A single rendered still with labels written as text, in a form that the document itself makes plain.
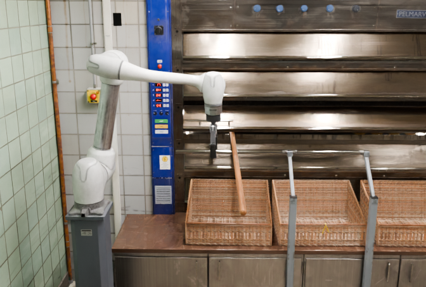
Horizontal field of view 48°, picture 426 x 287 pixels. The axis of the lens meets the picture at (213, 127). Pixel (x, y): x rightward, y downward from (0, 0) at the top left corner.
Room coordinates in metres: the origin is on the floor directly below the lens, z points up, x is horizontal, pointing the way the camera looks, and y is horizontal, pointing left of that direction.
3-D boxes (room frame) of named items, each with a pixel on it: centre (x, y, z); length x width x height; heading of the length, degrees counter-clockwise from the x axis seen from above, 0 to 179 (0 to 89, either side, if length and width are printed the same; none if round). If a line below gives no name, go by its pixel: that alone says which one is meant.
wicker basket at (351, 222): (3.01, -0.69, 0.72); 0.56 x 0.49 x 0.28; 90
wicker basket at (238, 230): (3.02, -0.11, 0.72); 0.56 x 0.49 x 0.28; 88
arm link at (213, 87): (2.41, 0.00, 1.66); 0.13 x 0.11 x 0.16; 176
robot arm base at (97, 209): (2.39, 0.66, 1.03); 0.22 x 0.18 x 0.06; 179
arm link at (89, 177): (2.42, 0.66, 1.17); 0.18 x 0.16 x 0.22; 176
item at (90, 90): (3.26, 0.81, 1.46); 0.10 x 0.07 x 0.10; 89
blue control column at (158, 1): (4.23, 0.34, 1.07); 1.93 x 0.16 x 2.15; 179
